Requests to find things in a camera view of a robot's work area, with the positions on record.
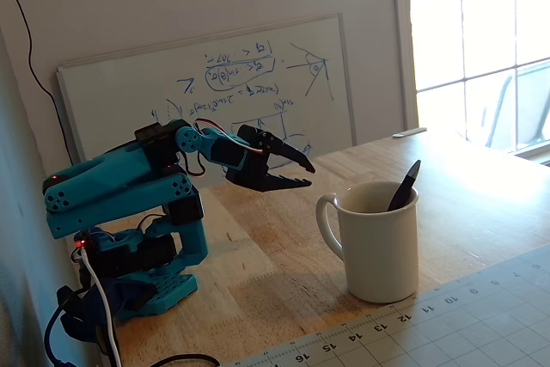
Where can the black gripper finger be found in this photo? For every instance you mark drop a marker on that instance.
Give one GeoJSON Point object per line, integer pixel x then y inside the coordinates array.
{"type": "Point", "coordinates": [288, 182]}
{"type": "Point", "coordinates": [285, 150]}

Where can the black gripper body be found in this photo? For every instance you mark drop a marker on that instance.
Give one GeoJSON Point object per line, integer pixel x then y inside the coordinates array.
{"type": "Point", "coordinates": [256, 170]}

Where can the black pen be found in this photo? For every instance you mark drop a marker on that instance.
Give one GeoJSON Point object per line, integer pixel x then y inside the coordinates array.
{"type": "Point", "coordinates": [404, 188]}

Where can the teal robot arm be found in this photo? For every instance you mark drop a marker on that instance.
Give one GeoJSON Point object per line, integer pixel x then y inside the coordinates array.
{"type": "Point", "coordinates": [120, 186]}

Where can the white ceramic mug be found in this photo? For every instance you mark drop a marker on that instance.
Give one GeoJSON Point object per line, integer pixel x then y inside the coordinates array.
{"type": "Point", "coordinates": [378, 251]}

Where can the small white flat object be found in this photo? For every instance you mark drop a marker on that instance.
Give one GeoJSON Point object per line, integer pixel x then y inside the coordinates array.
{"type": "Point", "coordinates": [410, 132]}

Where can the whiteboard with blue writing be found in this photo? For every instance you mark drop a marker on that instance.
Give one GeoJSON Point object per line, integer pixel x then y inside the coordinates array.
{"type": "Point", "coordinates": [150, 83]}

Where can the blue clamp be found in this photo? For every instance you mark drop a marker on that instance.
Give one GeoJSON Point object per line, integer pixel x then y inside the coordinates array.
{"type": "Point", "coordinates": [124, 298]}

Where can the motor controller board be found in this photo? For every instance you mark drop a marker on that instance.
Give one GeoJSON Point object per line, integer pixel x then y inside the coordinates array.
{"type": "Point", "coordinates": [83, 244]}

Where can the grey gridded cutting mat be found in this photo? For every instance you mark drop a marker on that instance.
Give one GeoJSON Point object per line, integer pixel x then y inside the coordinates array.
{"type": "Point", "coordinates": [451, 324]}

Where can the white framed window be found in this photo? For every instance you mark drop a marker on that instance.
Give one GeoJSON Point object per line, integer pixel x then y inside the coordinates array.
{"type": "Point", "coordinates": [481, 40]}

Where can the pale outdoor chair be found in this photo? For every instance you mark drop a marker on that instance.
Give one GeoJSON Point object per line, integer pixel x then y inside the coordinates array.
{"type": "Point", "coordinates": [520, 105]}

